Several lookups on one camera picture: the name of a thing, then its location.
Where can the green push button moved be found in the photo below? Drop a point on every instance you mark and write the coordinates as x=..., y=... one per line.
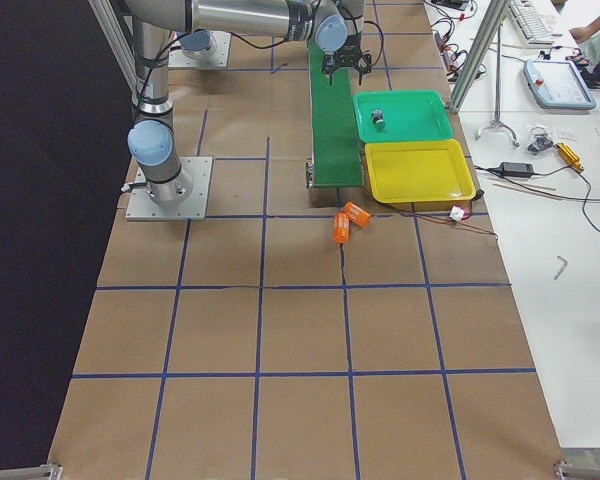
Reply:
x=377, y=119

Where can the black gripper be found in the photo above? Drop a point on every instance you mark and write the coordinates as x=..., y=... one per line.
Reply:
x=347, y=56

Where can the gold resistor block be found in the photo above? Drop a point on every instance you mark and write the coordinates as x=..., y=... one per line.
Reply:
x=570, y=158

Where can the white keyboard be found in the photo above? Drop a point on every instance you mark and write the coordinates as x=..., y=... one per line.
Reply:
x=532, y=26

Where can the allen key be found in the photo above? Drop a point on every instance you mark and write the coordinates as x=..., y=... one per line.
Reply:
x=563, y=265

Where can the green conveyor belt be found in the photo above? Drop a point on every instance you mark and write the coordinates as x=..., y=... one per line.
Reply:
x=335, y=160

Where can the teach pendant tablet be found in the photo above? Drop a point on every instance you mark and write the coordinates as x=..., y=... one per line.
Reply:
x=557, y=85

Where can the metal rod stand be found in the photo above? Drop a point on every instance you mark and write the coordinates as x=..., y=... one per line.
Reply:
x=496, y=124

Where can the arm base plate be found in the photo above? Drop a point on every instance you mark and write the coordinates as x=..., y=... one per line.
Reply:
x=201, y=50
x=184, y=198

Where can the black power adapter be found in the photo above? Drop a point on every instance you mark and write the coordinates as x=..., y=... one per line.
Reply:
x=516, y=169

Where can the yellow plastic tray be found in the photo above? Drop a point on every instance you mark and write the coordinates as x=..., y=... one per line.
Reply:
x=418, y=171

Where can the green plastic tray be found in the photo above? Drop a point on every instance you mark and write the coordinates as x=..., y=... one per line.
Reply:
x=410, y=115

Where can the orange cylinder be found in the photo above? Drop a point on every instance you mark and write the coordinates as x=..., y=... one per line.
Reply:
x=357, y=214
x=341, y=228

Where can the aluminium frame post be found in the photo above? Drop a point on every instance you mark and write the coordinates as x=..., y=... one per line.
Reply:
x=488, y=27

